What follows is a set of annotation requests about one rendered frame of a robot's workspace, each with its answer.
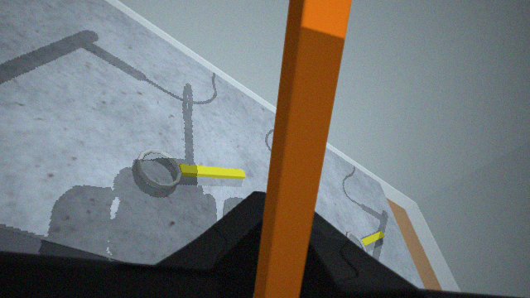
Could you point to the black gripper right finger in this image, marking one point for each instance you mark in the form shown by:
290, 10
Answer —
338, 268

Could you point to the orange long bar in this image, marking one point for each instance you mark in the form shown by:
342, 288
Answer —
312, 53

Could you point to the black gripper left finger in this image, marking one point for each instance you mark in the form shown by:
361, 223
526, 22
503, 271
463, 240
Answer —
221, 263

